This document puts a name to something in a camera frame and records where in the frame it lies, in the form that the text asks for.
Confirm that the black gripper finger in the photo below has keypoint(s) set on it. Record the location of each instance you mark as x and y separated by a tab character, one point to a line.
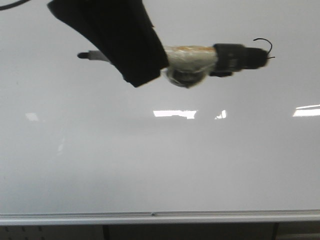
121	30

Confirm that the black and white whiteboard marker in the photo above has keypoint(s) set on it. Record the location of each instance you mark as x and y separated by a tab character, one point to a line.
184	66

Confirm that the white whiteboard with aluminium frame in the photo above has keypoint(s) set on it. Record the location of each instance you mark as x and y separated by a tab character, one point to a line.
79	145

